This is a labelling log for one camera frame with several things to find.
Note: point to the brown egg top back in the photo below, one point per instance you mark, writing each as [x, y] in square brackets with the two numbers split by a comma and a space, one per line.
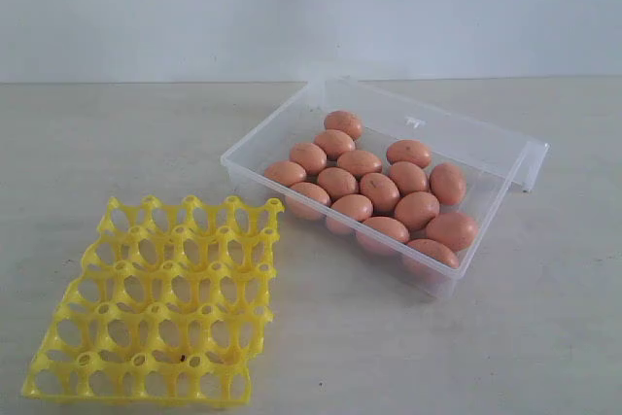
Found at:
[346, 122]

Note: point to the clear plastic container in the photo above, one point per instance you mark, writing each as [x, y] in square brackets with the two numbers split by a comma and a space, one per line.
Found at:
[491, 158]

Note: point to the brown egg centre speckled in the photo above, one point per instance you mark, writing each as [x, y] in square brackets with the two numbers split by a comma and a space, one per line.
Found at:
[381, 191]

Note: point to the yellow plastic egg tray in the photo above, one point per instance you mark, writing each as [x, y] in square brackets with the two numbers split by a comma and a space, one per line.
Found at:
[170, 306]

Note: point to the brown egg front right corner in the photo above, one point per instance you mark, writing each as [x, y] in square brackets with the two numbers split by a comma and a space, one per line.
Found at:
[434, 250]

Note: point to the brown egg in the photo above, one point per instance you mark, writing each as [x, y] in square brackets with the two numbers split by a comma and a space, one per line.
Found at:
[408, 177]
[285, 172]
[359, 163]
[310, 156]
[417, 209]
[448, 184]
[412, 151]
[346, 122]
[334, 143]
[355, 206]
[455, 230]
[312, 192]
[337, 182]
[387, 226]

